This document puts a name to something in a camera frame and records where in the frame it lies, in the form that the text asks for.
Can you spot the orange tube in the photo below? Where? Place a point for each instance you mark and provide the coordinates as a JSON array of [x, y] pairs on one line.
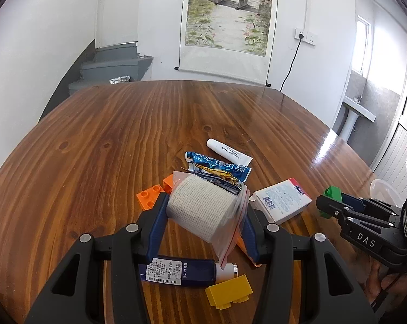
[[245, 251]]

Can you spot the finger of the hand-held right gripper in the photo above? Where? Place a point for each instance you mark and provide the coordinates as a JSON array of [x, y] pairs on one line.
[[355, 204], [328, 206]]

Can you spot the white box with red edge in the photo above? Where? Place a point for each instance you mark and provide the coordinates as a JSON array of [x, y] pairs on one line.
[[281, 202]]

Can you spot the wooden desktop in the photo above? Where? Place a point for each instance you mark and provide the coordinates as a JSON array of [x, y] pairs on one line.
[[88, 158]]

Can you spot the orange toy brick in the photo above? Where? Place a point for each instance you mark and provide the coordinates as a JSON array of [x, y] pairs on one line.
[[148, 199], [168, 184]]

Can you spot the grey staircase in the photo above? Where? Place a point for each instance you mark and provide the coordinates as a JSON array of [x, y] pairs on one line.
[[115, 67]]

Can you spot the white wall socket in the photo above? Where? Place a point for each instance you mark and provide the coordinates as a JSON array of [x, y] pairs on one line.
[[311, 37], [299, 34]]

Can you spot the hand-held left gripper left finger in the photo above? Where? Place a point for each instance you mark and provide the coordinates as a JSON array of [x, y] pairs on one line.
[[156, 222]]

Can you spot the slatted bathroom door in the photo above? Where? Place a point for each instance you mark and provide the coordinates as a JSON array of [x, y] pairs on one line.
[[392, 162]]

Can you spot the bagged white bandage roll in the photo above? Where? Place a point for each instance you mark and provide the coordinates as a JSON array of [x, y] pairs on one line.
[[200, 206]]

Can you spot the white door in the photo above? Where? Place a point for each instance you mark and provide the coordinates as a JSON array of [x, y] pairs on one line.
[[119, 6]]

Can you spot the small white tube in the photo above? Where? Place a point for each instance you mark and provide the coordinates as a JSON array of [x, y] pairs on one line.
[[227, 152]]

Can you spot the crumpled foil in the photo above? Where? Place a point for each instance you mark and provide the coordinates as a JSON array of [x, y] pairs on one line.
[[119, 80]]

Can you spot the green toy brick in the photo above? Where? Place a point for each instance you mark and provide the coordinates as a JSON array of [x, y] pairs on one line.
[[333, 192]]

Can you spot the yellow toy brick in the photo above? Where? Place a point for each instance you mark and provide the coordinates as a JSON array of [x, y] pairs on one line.
[[228, 292]]

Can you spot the clear plastic bowl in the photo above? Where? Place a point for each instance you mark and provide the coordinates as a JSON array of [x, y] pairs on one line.
[[380, 187]]

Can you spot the dark blue cosmetic tube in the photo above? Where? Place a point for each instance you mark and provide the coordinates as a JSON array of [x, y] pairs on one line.
[[190, 271]]

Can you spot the window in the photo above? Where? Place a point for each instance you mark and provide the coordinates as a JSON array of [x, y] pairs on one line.
[[360, 47]]

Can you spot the landscape wall scroll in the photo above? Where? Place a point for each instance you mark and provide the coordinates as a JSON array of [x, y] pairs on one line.
[[223, 23]]

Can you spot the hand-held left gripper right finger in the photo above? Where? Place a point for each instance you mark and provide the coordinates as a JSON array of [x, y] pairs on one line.
[[249, 236]]

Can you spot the white pedestal sink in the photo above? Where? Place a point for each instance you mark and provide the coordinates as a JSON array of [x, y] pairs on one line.
[[352, 114]]

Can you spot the blue snack wrapper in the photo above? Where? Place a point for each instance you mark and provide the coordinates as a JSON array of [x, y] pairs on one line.
[[220, 168]]

